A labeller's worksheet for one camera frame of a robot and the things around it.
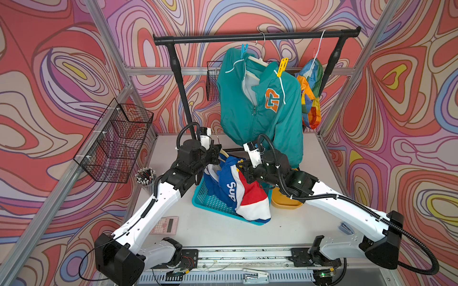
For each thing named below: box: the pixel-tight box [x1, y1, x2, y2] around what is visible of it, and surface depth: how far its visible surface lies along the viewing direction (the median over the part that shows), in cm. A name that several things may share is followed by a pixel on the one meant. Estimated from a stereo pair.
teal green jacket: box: [216, 47, 304, 169], surface depth 66 cm
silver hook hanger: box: [248, 32, 269, 67], surface depth 60 cm
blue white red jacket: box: [203, 154, 272, 224], surface depth 72 cm
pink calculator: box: [149, 216, 180, 235], surface depth 83 cm
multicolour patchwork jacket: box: [296, 58, 324, 130], surface depth 71 cm
